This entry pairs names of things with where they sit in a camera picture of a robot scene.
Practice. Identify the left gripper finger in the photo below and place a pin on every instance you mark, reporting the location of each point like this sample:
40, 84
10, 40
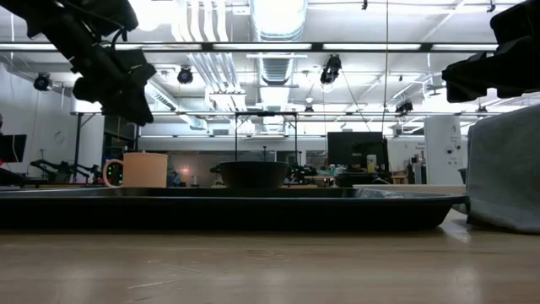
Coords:
131, 112

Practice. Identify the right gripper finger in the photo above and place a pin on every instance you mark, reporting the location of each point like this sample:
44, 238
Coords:
472, 76

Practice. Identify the orange mug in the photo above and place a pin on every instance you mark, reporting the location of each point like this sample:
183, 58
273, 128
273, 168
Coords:
145, 171

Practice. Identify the black bowl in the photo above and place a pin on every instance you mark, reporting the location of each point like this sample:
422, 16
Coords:
253, 175

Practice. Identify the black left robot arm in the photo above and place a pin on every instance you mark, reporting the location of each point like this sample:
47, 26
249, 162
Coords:
63, 29

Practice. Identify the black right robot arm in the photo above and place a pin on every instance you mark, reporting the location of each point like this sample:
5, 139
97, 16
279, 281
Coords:
519, 21

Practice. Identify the background black robot arm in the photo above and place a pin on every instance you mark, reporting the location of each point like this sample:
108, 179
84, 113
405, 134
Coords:
59, 169

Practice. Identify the black plastic tray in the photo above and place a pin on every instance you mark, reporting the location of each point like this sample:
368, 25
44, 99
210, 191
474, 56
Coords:
211, 211

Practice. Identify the black ceiling spotlight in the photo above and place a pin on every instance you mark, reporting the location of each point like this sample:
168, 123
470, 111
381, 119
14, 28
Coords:
404, 107
185, 76
330, 69
42, 82

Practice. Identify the white column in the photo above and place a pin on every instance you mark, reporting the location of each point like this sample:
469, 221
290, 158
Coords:
443, 143

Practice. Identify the small dark monitor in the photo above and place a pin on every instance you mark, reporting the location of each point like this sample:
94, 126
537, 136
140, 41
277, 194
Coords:
12, 148

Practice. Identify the black computer monitor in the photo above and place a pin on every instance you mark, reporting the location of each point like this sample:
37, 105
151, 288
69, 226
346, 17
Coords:
354, 148

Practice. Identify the black overhead beam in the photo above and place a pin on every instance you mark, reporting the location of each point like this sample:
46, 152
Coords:
316, 47

